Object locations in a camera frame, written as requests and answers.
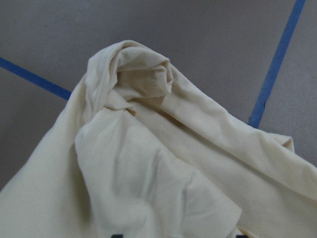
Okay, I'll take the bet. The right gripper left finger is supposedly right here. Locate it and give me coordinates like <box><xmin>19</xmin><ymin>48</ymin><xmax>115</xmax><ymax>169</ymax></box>
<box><xmin>111</xmin><ymin>234</ymin><xmax>122</xmax><ymax>238</ymax></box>

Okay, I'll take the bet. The cream long-sleeve California shirt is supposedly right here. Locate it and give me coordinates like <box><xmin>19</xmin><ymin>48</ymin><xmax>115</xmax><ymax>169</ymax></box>
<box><xmin>0</xmin><ymin>41</ymin><xmax>317</xmax><ymax>238</ymax></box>

